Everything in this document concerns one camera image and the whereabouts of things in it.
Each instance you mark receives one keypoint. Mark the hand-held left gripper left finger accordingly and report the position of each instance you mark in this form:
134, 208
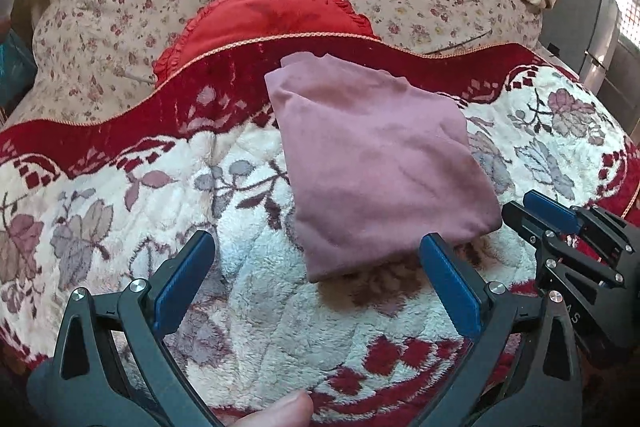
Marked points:
182, 282

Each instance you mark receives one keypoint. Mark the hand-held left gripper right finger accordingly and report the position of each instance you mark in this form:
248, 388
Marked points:
450, 287

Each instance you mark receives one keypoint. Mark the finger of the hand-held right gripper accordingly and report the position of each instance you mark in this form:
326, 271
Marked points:
522, 219
550, 209

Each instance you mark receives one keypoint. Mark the pink garment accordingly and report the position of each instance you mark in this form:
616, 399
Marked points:
380, 157

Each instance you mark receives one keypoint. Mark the person's left hand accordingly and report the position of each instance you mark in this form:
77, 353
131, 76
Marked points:
280, 412

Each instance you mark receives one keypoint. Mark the red and white plush blanket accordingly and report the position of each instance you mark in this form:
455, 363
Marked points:
300, 332

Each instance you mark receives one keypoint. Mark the grey panelled furniture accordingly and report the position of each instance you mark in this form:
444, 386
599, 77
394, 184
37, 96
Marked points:
590, 37

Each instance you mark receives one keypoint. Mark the teal bag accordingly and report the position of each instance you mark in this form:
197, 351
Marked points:
15, 67

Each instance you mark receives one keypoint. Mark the red ruffled pillow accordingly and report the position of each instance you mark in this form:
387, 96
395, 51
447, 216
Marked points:
270, 17

